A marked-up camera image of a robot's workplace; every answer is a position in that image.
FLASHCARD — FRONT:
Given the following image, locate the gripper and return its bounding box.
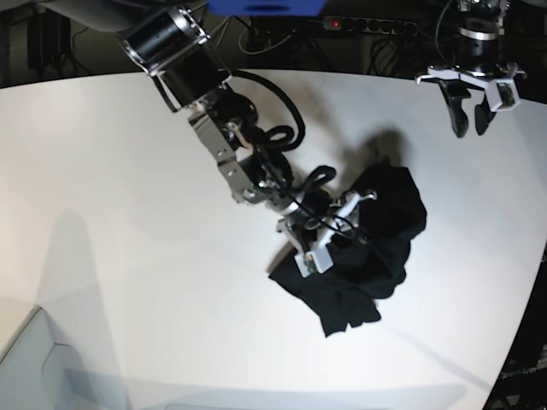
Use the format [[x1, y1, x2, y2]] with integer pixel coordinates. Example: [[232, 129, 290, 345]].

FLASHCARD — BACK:
[[276, 190, 378, 256], [415, 63, 526, 138]]

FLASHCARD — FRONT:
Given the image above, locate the black t-shirt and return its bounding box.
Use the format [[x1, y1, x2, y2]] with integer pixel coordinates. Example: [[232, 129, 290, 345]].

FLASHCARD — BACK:
[[269, 163, 427, 336]]

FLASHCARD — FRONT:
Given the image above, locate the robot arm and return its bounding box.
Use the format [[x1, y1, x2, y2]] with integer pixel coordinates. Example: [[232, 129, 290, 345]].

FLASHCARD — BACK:
[[415, 1, 526, 138], [44, 1, 377, 255]]

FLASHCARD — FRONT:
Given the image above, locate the black power strip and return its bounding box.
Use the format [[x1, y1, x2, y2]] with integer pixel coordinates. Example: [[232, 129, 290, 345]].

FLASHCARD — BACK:
[[320, 16, 418, 36]]

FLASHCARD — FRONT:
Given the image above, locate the blue box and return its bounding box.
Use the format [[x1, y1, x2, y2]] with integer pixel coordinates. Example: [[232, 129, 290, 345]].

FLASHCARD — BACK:
[[207, 0, 326, 16]]

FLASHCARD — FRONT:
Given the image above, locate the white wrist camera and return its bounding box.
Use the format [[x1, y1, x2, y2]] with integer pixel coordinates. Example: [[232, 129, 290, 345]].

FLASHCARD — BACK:
[[485, 79, 521, 112], [294, 248, 333, 278]]

